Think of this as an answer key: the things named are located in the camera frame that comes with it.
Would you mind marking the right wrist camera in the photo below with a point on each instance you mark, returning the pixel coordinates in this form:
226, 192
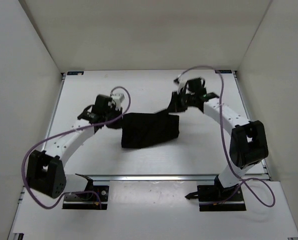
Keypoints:
181, 84

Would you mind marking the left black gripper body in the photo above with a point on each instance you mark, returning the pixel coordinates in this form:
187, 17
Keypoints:
112, 113

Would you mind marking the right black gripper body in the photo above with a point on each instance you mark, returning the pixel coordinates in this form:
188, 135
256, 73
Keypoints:
182, 101

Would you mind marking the left blue table label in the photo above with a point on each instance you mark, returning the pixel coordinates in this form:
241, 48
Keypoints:
75, 73

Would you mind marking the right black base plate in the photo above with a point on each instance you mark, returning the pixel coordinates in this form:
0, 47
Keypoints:
212, 199

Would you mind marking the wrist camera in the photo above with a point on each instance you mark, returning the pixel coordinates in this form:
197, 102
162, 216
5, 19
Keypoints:
181, 84
117, 99

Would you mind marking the aluminium table rail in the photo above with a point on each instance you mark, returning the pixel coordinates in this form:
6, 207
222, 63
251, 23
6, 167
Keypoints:
146, 177

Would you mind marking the blue table label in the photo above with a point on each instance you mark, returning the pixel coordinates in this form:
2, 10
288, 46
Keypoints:
75, 73
223, 71

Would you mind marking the black skirt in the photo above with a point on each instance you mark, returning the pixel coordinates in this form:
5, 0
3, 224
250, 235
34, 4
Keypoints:
142, 130

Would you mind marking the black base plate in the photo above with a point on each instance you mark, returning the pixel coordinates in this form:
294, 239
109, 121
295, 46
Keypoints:
212, 199
88, 201

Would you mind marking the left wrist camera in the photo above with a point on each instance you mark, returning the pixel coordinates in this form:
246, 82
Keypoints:
117, 99

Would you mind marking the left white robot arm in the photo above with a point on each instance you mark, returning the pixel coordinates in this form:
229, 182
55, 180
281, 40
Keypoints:
45, 169

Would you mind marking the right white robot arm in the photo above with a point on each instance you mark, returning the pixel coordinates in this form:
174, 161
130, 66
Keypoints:
248, 143

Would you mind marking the right blue table label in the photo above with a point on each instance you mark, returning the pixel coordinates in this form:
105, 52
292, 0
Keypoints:
223, 71

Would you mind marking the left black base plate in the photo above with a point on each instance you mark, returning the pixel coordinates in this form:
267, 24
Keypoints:
88, 201

